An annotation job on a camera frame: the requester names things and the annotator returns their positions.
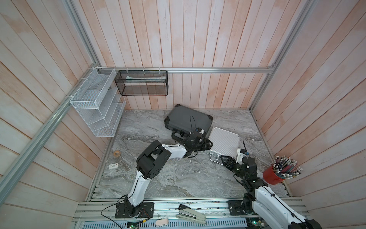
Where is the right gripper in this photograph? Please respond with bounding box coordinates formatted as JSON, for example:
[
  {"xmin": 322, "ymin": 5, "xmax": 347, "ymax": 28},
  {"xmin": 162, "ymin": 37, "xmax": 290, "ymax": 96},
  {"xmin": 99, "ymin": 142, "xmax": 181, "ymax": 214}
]
[{"xmin": 221, "ymin": 154, "xmax": 247, "ymax": 181}]

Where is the silver aluminium poker case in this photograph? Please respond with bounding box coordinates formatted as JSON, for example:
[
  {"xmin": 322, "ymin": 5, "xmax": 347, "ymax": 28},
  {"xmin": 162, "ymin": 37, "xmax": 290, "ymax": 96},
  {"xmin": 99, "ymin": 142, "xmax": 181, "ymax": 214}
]
[{"xmin": 209, "ymin": 127, "xmax": 240, "ymax": 165}]

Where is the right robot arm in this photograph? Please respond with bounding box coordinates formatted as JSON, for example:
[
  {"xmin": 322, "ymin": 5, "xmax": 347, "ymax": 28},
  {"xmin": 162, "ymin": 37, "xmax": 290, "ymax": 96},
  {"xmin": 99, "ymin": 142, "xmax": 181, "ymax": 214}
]
[{"xmin": 221, "ymin": 156, "xmax": 322, "ymax": 229}]

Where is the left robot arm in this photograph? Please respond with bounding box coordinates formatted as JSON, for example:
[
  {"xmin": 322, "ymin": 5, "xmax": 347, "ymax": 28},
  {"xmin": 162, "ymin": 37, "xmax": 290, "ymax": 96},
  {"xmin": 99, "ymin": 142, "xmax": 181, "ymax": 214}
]
[{"xmin": 124, "ymin": 128, "xmax": 214, "ymax": 208}]

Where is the dark grey poker case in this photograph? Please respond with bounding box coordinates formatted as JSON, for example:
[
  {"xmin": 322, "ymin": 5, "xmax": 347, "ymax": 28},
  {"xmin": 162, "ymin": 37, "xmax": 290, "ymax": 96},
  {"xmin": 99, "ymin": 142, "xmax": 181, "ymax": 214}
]
[{"xmin": 164, "ymin": 104, "xmax": 213, "ymax": 141}]

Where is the red pencil cup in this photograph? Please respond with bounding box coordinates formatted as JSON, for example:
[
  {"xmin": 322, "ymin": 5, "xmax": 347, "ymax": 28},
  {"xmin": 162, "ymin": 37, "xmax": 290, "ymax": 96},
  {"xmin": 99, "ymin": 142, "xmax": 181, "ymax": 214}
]
[{"xmin": 263, "ymin": 156, "xmax": 303, "ymax": 185}]

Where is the grey stapler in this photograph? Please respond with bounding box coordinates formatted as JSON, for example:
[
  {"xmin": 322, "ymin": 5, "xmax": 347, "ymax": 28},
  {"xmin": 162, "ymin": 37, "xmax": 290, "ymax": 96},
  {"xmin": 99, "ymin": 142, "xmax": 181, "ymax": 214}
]
[{"xmin": 176, "ymin": 204, "xmax": 206, "ymax": 225}]

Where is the pink eraser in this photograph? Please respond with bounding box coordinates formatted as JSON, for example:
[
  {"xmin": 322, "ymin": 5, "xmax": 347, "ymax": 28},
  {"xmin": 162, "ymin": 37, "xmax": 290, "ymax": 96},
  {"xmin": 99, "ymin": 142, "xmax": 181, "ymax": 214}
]
[{"xmin": 155, "ymin": 219, "xmax": 169, "ymax": 227}]

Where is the tape roll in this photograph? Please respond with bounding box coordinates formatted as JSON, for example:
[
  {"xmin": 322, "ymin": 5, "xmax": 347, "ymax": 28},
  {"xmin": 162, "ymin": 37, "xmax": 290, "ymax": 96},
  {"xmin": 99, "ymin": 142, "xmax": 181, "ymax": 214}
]
[{"xmin": 113, "ymin": 150, "xmax": 121, "ymax": 158}]

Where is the small white card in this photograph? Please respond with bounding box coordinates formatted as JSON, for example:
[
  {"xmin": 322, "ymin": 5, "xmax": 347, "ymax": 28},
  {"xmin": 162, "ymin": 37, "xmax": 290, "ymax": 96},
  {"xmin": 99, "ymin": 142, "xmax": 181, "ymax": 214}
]
[{"xmin": 108, "ymin": 163, "xmax": 119, "ymax": 169}]

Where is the black mesh basket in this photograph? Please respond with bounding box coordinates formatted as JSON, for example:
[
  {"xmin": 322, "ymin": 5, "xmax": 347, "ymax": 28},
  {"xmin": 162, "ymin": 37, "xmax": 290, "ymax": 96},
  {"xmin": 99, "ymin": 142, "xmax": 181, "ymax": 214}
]
[{"xmin": 114, "ymin": 70, "xmax": 169, "ymax": 96}]

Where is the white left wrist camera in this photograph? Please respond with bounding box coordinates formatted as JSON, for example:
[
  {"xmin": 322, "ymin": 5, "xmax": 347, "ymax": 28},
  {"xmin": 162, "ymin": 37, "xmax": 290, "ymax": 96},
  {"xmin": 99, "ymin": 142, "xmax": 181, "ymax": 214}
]
[{"xmin": 196, "ymin": 128, "xmax": 205, "ymax": 135}]

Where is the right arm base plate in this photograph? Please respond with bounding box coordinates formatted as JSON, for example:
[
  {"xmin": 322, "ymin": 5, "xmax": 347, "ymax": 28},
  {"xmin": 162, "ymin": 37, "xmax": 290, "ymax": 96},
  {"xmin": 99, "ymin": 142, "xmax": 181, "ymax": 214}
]
[{"xmin": 227, "ymin": 200, "xmax": 253, "ymax": 216}]

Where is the aluminium frame rail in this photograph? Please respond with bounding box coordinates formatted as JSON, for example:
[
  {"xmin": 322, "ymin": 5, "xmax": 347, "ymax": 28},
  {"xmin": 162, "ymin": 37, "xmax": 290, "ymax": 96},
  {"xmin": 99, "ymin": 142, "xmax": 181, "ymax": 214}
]
[{"xmin": 114, "ymin": 67, "xmax": 274, "ymax": 73}]

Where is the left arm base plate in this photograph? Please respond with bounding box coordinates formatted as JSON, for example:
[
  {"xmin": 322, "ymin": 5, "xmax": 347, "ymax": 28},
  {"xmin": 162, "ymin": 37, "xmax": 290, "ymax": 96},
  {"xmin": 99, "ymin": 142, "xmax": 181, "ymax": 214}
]
[{"xmin": 115, "ymin": 202, "xmax": 154, "ymax": 219}]

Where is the white wire mesh shelf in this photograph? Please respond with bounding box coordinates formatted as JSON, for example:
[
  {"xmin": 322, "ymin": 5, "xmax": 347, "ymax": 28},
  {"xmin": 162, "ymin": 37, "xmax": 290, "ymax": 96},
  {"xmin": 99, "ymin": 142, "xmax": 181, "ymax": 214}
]
[{"xmin": 71, "ymin": 67, "xmax": 126, "ymax": 137}]

